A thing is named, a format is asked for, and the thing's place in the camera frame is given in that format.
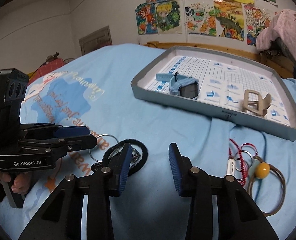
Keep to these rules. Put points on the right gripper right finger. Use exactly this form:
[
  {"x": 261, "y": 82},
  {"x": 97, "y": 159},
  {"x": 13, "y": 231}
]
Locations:
[{"x": 181, "y": 171}]

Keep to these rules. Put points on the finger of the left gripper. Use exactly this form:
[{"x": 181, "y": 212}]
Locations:
[
  {"x": 78, "y": 143},
  {"x": 71, "y": 131}
]

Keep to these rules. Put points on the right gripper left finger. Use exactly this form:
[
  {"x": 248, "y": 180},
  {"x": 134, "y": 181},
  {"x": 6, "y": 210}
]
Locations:
[{"x": 120, "y": 167}]

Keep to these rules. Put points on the person's left hand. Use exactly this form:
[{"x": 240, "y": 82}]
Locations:
[{"x": 21, "y": 183}]

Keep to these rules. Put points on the light blue printed bedsheet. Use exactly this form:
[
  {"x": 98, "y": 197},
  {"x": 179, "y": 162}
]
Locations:
[{"x": 94, "y": 90}]

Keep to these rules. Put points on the red checked bag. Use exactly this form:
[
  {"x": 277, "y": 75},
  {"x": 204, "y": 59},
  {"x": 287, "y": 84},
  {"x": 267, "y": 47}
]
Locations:
[{"x": 53, "y": 62}]

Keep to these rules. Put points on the light blue smart watch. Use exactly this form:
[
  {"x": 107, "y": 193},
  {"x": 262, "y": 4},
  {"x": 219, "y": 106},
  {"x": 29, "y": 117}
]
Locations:
[{"x": 180, "y": 85}]

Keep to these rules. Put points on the grey door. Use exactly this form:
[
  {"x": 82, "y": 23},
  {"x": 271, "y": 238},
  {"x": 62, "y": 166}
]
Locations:
[{"x": 95, "y": 40}]

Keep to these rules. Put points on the beige hair claw clip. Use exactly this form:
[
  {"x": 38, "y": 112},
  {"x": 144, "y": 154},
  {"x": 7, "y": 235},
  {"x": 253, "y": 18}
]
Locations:
[{"x": 259, "y": 106}]

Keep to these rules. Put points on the grey cardboard tray box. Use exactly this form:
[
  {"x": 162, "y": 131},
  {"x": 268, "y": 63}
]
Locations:
[{"x": 223, "y": 79}]

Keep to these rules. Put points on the colourful children's drawings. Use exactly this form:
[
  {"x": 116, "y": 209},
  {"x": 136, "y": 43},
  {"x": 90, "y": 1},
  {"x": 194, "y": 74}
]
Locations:
[{"x": 236, "y": 19}]

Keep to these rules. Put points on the pink floral blanket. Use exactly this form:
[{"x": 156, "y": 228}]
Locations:
[{"x": 282, "y": 26}]

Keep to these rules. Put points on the brown hair tie yellow bead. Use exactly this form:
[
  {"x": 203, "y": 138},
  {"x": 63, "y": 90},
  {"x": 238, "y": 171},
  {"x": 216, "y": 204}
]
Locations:
[{"x": 263, "y": 175}]

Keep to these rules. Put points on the wooden bed frame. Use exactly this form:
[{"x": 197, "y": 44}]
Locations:
[{"x": 282, "y": 65}]

